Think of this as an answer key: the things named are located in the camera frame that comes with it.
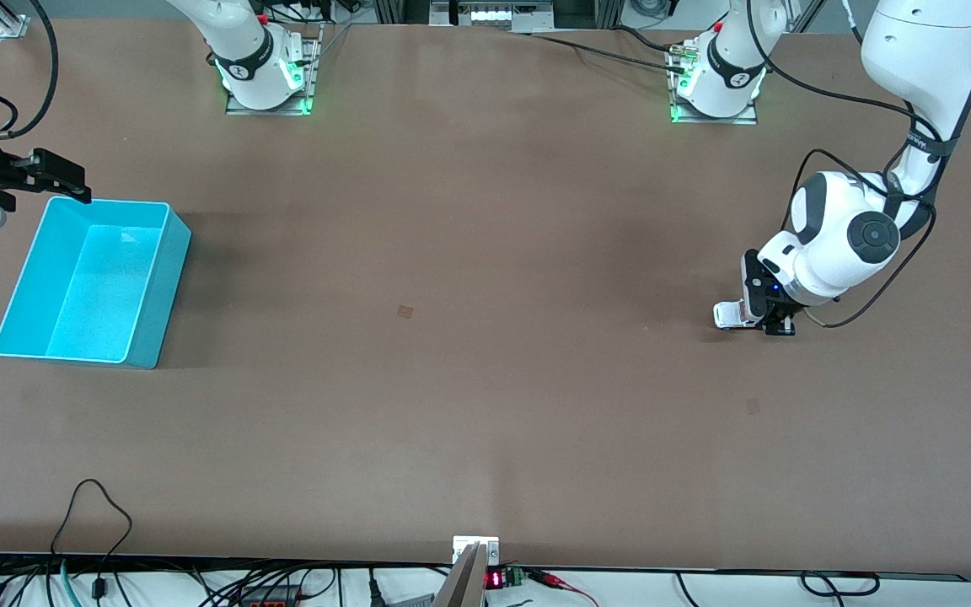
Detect turquoise plastic bin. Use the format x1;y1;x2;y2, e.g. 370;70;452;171
0;196;193;370

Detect white jeep toy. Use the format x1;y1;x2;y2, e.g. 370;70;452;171
712;301;759;330

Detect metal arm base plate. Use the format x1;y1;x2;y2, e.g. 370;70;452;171
226;25;316;116
669;42;759;126

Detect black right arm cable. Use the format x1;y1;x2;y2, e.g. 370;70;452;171
0;0;62;136

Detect aluminium camera pole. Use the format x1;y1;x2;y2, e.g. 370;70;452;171
433;544;486;607

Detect black cable to arm base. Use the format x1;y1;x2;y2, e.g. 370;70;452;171
509;25;693;77

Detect silver device box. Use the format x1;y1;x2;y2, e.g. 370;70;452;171
431;0;554;33

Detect red clip lead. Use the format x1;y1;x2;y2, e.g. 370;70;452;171
528;569;600;607

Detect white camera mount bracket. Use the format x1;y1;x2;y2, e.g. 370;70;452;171
453;536;500;566

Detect black coiled cable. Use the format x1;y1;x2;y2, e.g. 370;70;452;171
800;571;881;598

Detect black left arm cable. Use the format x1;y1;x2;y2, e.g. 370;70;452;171
745;0;941;330

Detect thin black looped cable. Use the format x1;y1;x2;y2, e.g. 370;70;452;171
50;479;134;601

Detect teal cable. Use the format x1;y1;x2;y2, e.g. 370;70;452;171
58;559;83;607

